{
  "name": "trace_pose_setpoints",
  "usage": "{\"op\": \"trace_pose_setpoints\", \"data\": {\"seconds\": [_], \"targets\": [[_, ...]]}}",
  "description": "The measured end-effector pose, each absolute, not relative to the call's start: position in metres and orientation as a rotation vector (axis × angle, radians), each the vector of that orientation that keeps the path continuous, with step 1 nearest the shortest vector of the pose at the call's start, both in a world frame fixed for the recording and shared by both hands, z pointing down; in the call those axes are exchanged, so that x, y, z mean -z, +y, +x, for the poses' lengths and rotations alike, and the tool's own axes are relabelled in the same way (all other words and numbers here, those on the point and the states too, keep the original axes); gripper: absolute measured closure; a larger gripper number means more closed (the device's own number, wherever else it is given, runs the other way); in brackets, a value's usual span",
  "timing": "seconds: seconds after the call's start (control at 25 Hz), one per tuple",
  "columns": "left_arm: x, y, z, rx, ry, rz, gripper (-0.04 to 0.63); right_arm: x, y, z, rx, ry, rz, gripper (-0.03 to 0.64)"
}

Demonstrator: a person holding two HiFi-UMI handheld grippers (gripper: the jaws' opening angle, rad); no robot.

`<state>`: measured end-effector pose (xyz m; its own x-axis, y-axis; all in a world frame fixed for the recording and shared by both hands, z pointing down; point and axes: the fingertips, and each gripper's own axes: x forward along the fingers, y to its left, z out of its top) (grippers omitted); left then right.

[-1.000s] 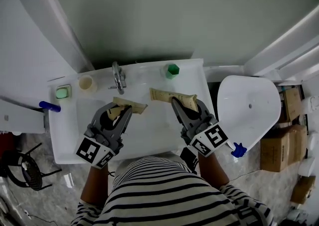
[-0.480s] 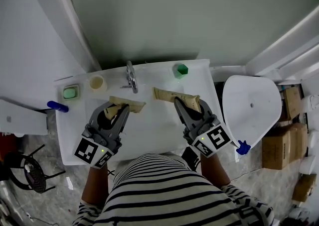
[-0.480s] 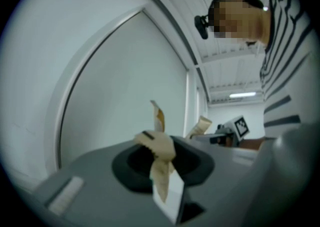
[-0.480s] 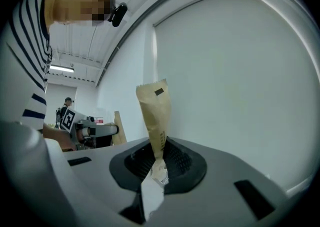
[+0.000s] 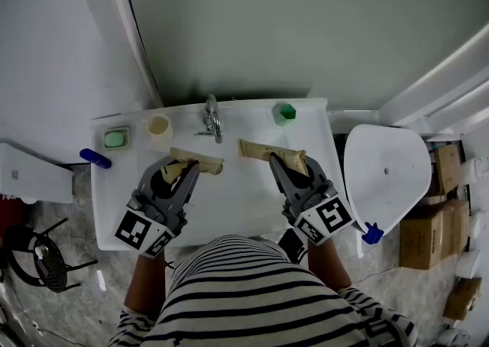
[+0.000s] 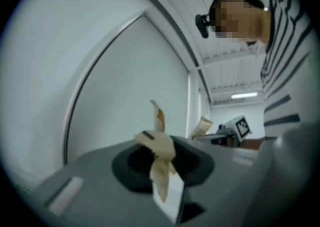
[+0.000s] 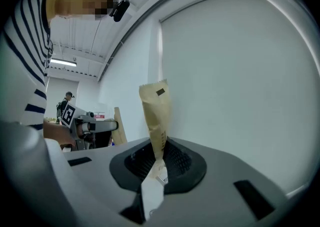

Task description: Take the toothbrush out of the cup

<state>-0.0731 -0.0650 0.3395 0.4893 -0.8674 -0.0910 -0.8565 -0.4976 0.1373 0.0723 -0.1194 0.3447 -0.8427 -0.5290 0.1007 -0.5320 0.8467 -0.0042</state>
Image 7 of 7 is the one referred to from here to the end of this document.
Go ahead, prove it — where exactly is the person's left hand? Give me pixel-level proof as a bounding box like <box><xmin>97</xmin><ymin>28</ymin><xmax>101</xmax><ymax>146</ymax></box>
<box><xmin>76</xmin><ymin>123</ymin><xmax>90</xmax><ymax>139</ymax></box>

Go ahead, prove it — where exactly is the black head-mounted camera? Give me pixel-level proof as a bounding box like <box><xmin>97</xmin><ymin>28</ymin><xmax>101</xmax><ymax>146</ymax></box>
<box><xmin>109</xmin><ymin>0</ymin><xmax>131</xmax><ymax>23</ymax></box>

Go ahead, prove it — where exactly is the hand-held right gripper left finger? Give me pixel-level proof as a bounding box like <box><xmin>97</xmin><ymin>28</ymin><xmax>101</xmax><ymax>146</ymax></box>
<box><xmin>62</xmin><ymin>137</ymin><xmax>156</xmax><ymax>227</ymax></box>

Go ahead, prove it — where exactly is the person's left forearm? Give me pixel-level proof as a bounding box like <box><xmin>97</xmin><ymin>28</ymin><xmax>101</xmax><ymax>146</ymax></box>
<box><xmin>42</xmin><ymin>118</ymin><xmax>77</xmax><ymax>150</ymax></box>

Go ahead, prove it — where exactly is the fluorescent ceiling light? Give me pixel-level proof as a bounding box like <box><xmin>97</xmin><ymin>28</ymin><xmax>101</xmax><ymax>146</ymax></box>
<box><xmin>49</xmin><ymin>58</ymin><xmax>77</xmax><ymax>67</ymax></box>

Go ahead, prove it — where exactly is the person in striped shirt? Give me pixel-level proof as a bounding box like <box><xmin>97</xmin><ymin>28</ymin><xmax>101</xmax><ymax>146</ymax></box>
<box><xmin>0</xmin><ymin>0</ymin><xmax>55</xmax><ymax>132</ymax></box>

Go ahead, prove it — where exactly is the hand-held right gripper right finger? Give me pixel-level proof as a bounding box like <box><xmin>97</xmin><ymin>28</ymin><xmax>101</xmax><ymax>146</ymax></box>
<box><xmin>149</xmin><ymin>137</ymin><xmax>288</xmax><ymax>227</ymax></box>

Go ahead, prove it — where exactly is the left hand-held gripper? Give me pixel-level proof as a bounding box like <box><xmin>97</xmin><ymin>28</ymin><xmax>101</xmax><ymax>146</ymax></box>
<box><xmin>60</xmin><ymin>103</ymin><xmax>120</xmax><ymax>151</ymax></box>

